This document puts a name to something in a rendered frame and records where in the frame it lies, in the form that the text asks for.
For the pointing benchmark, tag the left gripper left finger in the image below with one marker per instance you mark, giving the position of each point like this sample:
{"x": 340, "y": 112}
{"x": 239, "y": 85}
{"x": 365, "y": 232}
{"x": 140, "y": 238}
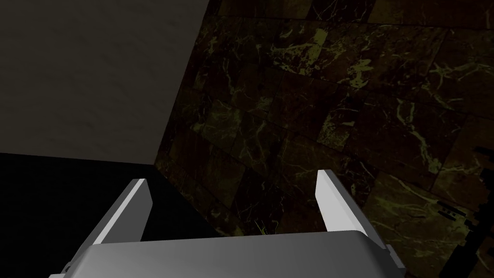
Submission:
{"x": 125, "y": 218}

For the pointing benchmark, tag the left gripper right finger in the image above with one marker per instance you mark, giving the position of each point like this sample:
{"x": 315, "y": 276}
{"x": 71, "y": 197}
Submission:
{"x": 339, "y": 208}

